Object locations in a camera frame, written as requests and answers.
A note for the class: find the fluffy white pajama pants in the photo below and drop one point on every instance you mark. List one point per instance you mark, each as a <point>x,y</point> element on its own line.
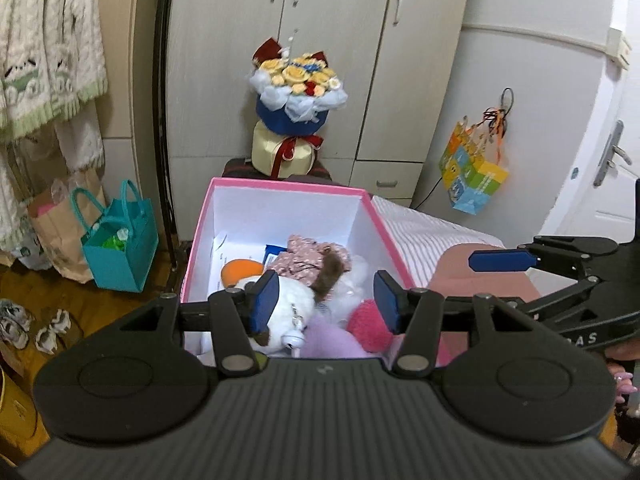
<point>75,140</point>

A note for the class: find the white door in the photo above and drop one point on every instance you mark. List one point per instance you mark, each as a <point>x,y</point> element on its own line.
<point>590,210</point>

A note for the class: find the black upright pole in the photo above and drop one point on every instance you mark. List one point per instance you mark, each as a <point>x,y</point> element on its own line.
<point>162,110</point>

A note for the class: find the pink strawberry plush toy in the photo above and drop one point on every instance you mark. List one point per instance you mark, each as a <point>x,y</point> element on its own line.
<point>365,325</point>

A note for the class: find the pink floral cloth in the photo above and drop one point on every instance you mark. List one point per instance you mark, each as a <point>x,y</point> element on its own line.
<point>295,260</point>

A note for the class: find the white printed shopping bag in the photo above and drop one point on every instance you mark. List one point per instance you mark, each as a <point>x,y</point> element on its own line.
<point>32,255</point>

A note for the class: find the brown furry plush toy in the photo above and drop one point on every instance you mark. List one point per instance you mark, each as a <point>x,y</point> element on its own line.
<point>327,272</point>

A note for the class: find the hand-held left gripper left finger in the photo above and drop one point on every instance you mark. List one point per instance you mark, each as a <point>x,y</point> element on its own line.
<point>265,300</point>

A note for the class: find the person's right hand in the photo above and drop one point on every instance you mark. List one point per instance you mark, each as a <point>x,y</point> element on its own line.
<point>627,351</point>

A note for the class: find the wall switch box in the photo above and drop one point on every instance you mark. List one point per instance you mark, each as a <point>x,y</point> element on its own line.
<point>619,50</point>

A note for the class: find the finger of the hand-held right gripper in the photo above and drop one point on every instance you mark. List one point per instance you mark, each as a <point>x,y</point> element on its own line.
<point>565,295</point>
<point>500,260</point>

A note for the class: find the beige wardrobe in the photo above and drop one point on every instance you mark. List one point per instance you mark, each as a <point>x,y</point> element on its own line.
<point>350,60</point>

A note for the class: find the yellow blue flower bouquet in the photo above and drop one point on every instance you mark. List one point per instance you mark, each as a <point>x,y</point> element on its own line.
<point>295,110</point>

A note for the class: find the striped bed sheet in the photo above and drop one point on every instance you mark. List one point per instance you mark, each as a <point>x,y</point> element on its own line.
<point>425,240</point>

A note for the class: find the beige cabinet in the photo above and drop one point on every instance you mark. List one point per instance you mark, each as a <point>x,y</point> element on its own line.
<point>130,110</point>

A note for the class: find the colourful gift bag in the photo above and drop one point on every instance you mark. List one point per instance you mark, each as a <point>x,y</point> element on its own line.
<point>470,175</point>

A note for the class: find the large brown paper bag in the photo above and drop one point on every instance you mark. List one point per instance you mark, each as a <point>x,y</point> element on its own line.
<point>55,240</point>

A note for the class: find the fluffy white green pajama top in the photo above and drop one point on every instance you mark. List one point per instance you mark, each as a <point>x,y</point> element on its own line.
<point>55,35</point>

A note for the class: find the printed paper sheet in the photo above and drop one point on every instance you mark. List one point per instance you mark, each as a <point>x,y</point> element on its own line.
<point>235,252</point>

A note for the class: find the panda plush toy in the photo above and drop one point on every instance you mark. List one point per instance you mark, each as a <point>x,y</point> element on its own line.
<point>290,305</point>

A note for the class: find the teal shopping bag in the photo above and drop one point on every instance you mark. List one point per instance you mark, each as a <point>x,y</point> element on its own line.
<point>125,260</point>

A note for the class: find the pink cardboard box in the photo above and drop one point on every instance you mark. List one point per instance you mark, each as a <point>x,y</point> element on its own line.
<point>280,215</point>

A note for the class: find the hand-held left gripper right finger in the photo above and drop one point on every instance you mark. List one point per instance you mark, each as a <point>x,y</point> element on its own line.
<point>387,305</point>

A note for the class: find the orange ball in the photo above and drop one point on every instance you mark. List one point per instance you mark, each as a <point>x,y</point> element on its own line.
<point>237,272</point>

